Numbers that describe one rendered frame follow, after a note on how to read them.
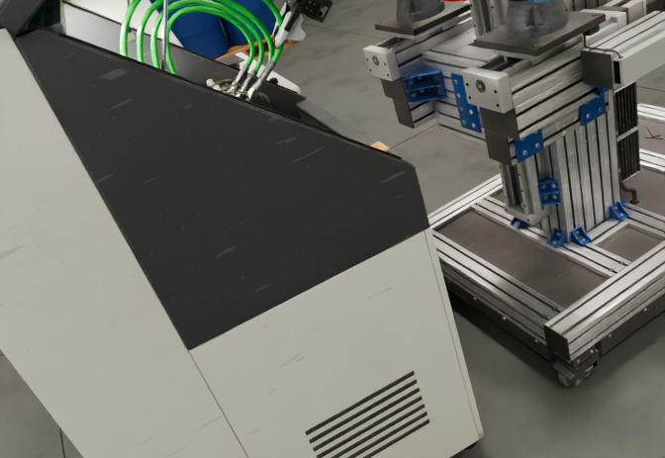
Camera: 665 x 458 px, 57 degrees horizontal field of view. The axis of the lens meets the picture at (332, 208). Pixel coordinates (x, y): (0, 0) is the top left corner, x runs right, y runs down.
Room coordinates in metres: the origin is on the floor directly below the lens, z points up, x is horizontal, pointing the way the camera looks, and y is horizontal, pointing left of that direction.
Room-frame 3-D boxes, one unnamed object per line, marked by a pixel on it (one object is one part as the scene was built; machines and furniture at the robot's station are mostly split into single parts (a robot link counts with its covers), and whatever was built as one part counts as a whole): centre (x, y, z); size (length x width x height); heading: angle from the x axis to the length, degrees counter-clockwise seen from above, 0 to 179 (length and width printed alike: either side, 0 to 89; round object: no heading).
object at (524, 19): (1.46, -0.63, 1.09); 0.15 x 0.15 x 0.10
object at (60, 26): (1.36, 0.40, 1.43); 0.54 x 0.03 x 0.02; 14
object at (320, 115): (1.47, -0.09, 0.87); 0.62 x 0.04 x 0.16; 14
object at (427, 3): (1.93, -0.46, 1.09); 0.15 x 0.15 x 0.10
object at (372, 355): (1.41, 0.17, 0.39); 0.70 x 0.58 x 0.79; 14
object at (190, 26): (6.55, 0.46, 0.51); 1.20 x 0.85 x 1.02; 107
